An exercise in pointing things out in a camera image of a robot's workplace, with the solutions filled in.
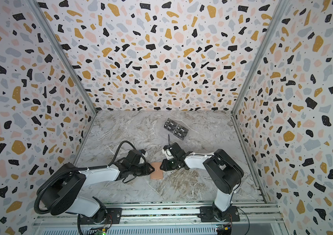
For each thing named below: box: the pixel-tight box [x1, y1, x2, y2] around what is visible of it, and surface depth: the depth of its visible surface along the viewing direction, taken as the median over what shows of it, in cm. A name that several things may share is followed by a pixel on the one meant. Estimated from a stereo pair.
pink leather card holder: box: [150, 162, 164, 180], surface depth 89 cm
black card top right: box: [173, 123, 190, 141], surface depth 102 cm
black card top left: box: [163, 117, 178, 134], surface depth 105 cm
